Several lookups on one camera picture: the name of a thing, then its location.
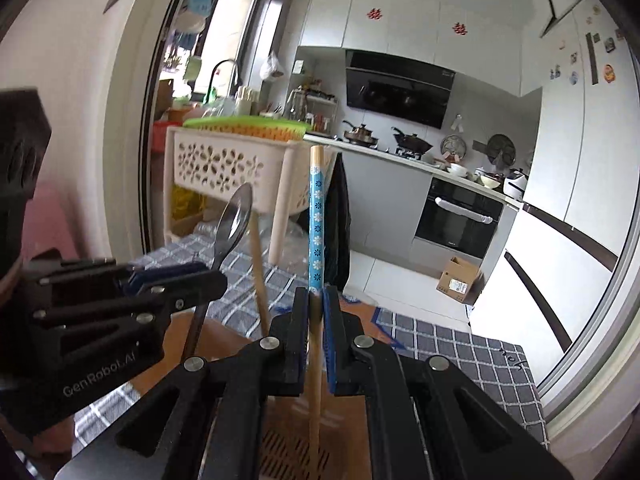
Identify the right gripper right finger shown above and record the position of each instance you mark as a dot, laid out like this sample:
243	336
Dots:
340	328

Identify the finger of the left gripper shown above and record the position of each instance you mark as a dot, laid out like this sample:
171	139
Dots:
140	278
186	291

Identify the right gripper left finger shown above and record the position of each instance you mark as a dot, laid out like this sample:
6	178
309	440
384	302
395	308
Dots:
291	329

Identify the plain wooden chopstick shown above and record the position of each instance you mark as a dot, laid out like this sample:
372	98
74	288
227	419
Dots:
258	274

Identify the dark metal spoon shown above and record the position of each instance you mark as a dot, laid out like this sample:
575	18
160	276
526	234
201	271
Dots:
230	229

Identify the blue floral patterned chopstick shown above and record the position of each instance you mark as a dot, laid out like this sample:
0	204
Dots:
315	283

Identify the pink utensil holder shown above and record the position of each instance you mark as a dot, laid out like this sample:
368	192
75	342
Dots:
344	451

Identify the pink plastic stool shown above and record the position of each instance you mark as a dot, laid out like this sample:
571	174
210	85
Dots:
45	225

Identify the beige perforated plastic rack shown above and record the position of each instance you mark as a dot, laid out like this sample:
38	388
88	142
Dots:
215	164

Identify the cardboard box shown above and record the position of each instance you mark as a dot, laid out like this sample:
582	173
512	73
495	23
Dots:
458	279

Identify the built-in black oven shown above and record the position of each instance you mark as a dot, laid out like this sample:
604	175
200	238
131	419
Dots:
458	219

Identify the green tray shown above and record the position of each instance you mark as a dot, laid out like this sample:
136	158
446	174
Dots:
281	130

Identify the brass pot with lid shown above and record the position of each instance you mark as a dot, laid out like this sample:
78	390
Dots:
360	135

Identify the black wok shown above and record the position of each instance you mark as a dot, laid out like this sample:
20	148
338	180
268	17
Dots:
411	142

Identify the white refrigerator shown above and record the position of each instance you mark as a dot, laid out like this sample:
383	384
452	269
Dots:
582	188

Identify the white rice cooker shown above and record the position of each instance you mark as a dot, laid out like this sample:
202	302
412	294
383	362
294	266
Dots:
514	183

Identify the black range hood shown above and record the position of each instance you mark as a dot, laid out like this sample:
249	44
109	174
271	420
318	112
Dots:
400	87

